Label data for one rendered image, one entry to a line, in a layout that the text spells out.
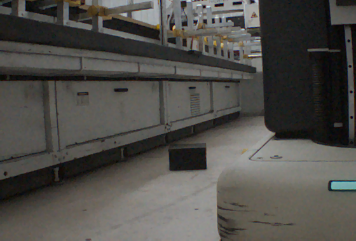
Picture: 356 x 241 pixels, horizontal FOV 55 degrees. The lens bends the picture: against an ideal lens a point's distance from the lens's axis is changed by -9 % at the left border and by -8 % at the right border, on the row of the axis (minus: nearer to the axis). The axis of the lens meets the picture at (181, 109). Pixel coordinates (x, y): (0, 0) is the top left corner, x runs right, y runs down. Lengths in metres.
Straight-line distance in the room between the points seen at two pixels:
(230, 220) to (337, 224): 0.19
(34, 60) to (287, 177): 1.03
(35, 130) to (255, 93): 4.12
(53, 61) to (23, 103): 0.28
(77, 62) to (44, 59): 0.21
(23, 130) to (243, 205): 1.18
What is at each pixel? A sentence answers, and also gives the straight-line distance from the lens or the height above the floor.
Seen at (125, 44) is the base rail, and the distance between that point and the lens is 1.86.
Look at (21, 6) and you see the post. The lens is 1.35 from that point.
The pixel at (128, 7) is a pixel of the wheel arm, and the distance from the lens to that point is 1.69.
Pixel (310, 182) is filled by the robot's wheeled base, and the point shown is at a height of 0.25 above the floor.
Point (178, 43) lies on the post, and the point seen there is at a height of 0.75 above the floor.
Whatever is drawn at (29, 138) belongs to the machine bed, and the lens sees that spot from 1.69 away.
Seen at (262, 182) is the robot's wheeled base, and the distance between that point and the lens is 0.66.
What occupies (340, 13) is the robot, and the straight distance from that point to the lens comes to 0.88.
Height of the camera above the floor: 0.42
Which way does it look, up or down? 3 degrees down
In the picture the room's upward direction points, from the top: 3 degrees counter-clockwise
